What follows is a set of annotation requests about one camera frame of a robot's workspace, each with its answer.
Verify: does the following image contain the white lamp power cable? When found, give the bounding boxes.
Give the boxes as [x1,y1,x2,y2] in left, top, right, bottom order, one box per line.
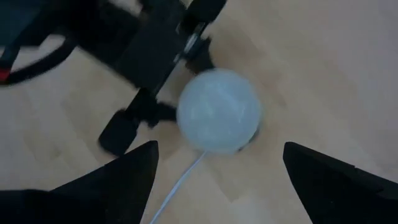
[149,151,208,224]

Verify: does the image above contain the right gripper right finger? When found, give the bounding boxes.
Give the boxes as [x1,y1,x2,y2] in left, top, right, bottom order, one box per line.
[282,141,398,224]

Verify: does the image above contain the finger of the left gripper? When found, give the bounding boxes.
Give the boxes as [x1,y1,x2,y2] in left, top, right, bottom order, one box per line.
[186,37,215,74]
[99,90,178,156]

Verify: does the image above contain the white lightbulb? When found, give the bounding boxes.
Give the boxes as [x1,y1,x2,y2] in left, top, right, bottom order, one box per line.
[176,68,262,156]

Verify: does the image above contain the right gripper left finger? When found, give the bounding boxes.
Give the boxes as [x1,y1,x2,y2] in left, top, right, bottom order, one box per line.
[0,140,159,224]

